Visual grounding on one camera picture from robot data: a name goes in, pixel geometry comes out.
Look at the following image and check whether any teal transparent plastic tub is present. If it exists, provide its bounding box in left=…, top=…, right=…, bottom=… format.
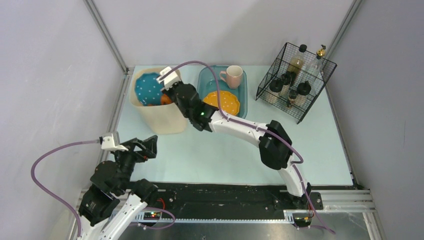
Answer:
left=196, top=67, right=248, bottom=119

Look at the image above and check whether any cream plastic waste bin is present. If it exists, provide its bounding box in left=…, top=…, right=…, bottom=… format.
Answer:
left=128, top=66, right=188, bottom=135

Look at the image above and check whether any blue polka dot plate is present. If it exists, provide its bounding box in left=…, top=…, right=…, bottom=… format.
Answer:
left=134, top=72, right=164, bottom=106

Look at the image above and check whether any orange polka dot plate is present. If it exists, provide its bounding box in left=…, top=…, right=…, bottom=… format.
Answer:
left=203, top=90, right=240, bottom=116

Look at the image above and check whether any pink ceramic mug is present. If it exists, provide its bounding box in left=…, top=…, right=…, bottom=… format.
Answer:
left=219, top=65, right=244, bottom=89

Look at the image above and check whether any white granule shaker black lid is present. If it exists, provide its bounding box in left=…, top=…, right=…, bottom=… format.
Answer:
left=268, top=78, right=283, bottom=104
left=295, top=81, right=312, bottom=106

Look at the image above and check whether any small pepper shaker black lid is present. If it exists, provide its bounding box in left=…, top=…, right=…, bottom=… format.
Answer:
left=286, top=89, right=298, bottom=108

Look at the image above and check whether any black wire rack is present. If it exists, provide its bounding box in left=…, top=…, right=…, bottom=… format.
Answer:
left=255, top=42, right=337, bottom=124

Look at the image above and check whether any dark sauce bottle red label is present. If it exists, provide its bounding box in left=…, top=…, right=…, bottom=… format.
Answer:
left=287, top=44, right=307, bottom=75

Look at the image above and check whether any clear glass bottle gold stopper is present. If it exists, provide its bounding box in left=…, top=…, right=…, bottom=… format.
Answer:
left=306, top=44, right=327, bottom=79

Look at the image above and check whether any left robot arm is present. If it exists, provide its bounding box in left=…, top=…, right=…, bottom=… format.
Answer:
left=77, top=132, right=158, bottom=240

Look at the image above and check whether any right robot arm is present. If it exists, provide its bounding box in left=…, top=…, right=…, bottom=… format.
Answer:
left=161, top=81, right=316, bottom=211

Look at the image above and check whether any orange chicken drumstick toy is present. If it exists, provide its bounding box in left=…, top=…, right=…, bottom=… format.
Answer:
left=160, top=94, right=173, bottom=105

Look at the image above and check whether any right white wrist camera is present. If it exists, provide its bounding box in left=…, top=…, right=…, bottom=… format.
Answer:
left=156, top=66, right=182, bottom=91

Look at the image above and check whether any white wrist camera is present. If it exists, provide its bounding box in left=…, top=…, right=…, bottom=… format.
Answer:
left=99, top=131, right=129, bottom=152
left=156, top=66, right=182, bottom=91

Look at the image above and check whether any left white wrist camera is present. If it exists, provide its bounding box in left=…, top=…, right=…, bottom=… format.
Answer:
left=99, top=131, right=129, bottom=152

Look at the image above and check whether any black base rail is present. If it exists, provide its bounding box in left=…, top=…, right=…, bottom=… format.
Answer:
left=148, top=182, right=324, bottom=221

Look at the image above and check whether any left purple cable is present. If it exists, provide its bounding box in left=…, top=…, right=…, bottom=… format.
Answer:
left=30, top=139, right=101, bottom=240

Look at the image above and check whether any purple cable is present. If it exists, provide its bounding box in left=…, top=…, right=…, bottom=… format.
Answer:
left=158, top=60, right=336, bottom=235
left=30, top=139, right=101, bottom=240

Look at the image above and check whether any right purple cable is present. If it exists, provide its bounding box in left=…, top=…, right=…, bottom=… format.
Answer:
left=158, top=60, right=336, bottom=235

